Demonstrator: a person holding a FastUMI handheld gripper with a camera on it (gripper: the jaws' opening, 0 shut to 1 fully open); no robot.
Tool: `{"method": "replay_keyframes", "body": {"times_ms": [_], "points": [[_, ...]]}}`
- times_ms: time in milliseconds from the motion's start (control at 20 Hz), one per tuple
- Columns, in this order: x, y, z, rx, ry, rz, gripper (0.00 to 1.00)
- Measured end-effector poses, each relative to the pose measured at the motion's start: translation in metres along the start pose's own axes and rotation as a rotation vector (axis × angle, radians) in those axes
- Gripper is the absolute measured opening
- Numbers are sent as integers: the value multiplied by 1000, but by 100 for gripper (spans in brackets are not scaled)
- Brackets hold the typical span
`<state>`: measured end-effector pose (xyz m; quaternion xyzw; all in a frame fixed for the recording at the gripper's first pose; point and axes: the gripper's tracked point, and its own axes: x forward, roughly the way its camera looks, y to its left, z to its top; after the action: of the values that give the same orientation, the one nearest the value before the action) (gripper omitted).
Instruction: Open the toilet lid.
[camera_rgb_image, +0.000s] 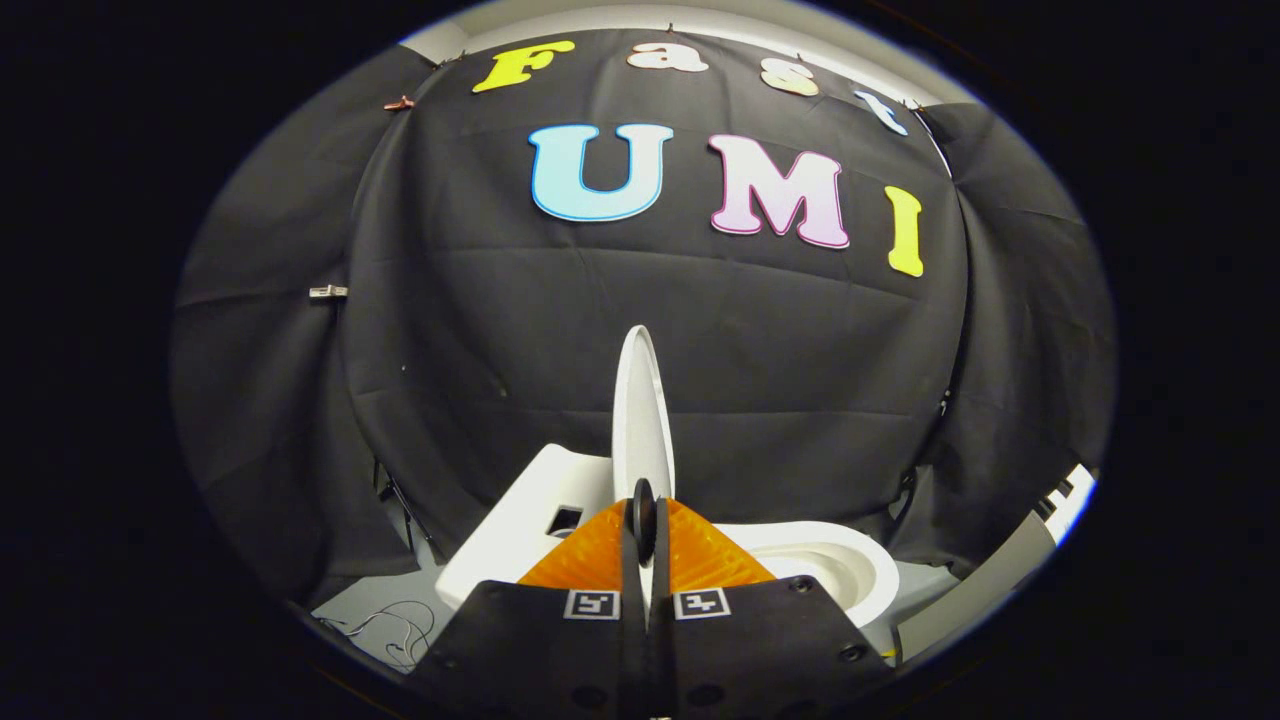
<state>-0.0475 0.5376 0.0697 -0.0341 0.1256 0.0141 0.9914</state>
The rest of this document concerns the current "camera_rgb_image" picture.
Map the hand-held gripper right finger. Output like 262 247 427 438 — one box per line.
650 497 894 720

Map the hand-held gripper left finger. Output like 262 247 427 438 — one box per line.
408 498 651 720

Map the black round lid handle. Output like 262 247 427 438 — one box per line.
627 478 659 566

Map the white toilet lid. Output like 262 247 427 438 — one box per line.
612 325 677 501

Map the white toilet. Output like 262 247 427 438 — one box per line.
435 443 901 656

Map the white toilet seat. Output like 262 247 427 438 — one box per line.
715 520 901 629

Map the grey board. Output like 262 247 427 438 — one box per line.
895 508 1058 663

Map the black backdrop cloth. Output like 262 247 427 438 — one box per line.
168 28 1118 606

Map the white black striped panel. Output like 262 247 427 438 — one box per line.
1030 462 1098 546

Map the thin tangled cable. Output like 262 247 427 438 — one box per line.
335 598 438 673

